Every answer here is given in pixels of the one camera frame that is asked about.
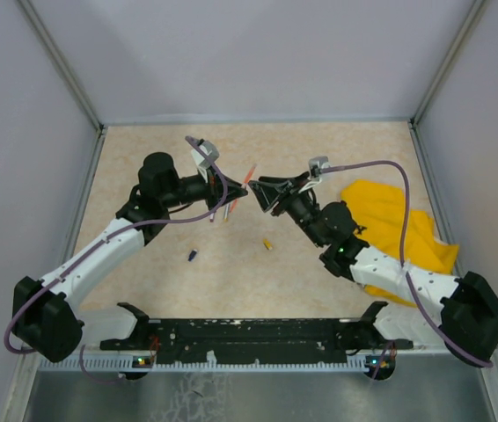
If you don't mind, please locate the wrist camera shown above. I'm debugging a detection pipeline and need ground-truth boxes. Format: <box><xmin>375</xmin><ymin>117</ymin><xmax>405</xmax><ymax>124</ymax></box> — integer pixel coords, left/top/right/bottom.
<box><xmin>299</xmin><ymin>156</ymin><xmax>331</xmax><ymax>193</ymax></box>
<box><xmin>191</xmin><ymin>139</ymin><xmax>219</xmax><ymax>180</ymax></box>

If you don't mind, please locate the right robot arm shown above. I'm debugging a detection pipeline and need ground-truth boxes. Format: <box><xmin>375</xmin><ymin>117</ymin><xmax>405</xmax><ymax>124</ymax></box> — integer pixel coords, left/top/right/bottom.
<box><xmin>248</xmin><ymin>173</ymin><xmax>498</xmax><ymax>367</ymax></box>

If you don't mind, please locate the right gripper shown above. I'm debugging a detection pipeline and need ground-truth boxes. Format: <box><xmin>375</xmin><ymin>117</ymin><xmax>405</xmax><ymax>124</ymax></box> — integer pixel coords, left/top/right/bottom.
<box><xmin>249</xmin><ymin>171</ymin><xmax>326</xmax><ymax>248</ymax></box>

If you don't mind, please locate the orange pen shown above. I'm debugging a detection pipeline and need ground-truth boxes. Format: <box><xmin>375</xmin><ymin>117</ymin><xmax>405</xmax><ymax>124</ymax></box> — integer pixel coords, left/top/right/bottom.
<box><xmin>229</xmin><ymin>163</ymin><xmax>257</xmax><ymax>212</ymax></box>

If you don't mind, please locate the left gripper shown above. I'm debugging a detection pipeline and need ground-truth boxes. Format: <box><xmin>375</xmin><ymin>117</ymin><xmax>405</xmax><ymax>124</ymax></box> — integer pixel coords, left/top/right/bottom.
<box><xmin>161</xmin><ymin>164</ymin><xmax>247</xmax><ymax>213</ymax></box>

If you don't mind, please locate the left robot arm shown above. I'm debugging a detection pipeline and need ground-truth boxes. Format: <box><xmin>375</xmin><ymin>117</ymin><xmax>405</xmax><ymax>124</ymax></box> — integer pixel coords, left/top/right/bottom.
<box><xmin>4</xmin><ymin>147</ymin><xmax>247</xmax><ymax>362</ymax></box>

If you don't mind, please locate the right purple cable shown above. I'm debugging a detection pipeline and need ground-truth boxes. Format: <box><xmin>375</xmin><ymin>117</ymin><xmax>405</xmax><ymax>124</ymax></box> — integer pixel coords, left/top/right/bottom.
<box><xmin>323</xmin><ymin>160</ymin><xmax>494</xmax><ymax>368</ymax></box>

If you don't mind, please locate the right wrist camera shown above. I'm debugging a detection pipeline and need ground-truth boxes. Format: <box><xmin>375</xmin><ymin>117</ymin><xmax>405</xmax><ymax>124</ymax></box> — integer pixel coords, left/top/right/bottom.
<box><xmin>299</xmin><ymin>156</ymin><xmax>331</xmax><ymax>193</ymax></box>

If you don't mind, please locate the blue pen cap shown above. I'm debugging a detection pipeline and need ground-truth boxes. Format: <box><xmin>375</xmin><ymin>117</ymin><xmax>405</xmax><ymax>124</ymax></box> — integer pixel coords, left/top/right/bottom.
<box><xmin>187</xmin><ymin>249</ymin><xmax>198</xmax><ymax>262</ymax></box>

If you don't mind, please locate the yellow cloth bag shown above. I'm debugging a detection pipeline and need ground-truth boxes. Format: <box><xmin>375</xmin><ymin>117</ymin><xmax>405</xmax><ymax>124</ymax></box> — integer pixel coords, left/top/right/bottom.
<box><xmin>341</xmin><ymin>179</ymin><xmax>459</xmax><ymax>308</ymax></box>

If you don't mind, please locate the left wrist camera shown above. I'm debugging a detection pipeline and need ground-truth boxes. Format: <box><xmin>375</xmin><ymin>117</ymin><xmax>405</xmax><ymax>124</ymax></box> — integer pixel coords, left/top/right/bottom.
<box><xmin>191</xmin><ymin>139</ymin><xmax>219</xmax><ymax>180</ymax></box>

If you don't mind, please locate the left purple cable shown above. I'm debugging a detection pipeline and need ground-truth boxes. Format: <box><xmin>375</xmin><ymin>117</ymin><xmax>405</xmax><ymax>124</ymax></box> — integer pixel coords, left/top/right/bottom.
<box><xmin>2</xmin><ymin>135</ymin><xmax>228</xmax><ymax>386</ymax></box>

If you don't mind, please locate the purple cable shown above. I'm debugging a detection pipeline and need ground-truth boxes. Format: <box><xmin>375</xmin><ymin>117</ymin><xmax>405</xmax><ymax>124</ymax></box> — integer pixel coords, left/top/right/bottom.
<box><xmin>323</xmin><ymin>160</ymin><xmax>494</xmax><ymax>368</ymax></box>
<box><xmin>2</xmin><ymin>135</ymin><xmax>228</xmax><ymax>386</ymax></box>

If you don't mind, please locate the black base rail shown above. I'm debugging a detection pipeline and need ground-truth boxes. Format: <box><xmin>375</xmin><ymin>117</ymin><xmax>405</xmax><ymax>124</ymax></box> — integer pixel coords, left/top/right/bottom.
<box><xmin>99</xmin><ymin>301</ymin><xmax>413</xmax><ymax>366</ymax></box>

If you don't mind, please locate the white slotted cable duct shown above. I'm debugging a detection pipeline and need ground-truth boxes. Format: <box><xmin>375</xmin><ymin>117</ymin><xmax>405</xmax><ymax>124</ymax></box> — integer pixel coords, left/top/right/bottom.
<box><xmin>37</xmin><ymin>353</ymin><xmax>395</xmax><ymax>374</ymax></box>

